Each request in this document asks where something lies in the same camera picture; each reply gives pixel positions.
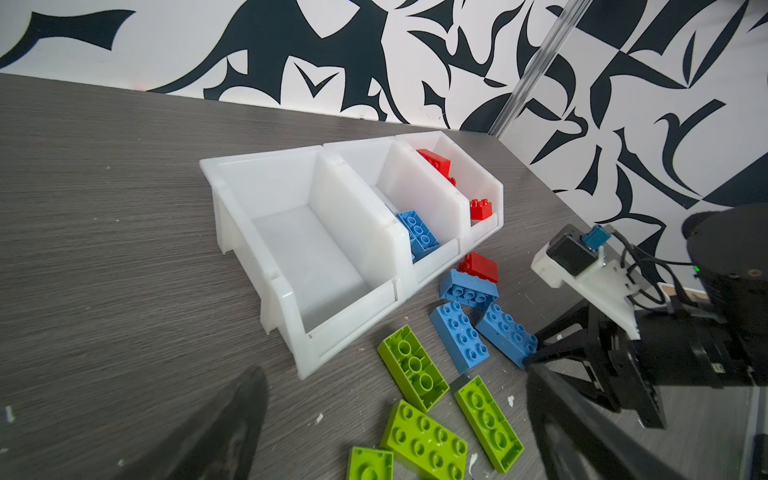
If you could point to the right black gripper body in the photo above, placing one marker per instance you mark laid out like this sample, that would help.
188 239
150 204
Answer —
679 349

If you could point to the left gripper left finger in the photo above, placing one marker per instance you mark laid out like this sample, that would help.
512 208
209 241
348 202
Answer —
219 441

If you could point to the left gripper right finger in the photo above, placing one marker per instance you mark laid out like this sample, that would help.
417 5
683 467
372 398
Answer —
569 433

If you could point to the green brick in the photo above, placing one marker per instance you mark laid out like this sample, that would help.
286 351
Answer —
416 375
494 432
370 464
423 445

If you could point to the blue brick pair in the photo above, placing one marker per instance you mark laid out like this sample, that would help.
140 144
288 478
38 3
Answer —
452 323

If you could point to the red small brick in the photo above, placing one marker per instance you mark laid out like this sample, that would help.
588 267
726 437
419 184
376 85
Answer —
479 266

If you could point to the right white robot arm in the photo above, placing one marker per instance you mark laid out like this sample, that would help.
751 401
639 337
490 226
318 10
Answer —
728 253

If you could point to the left white bin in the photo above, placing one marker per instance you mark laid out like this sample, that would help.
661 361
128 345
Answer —
326 257

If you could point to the white bin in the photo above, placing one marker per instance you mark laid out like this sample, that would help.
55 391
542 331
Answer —
326 257
403 180
474 182

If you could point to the right white bin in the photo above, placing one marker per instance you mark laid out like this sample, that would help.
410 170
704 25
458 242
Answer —
474 182

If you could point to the middle white bin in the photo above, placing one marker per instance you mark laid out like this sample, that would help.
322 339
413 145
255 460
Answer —
403 180

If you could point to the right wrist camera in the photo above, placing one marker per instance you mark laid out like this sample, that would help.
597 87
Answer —
606 285

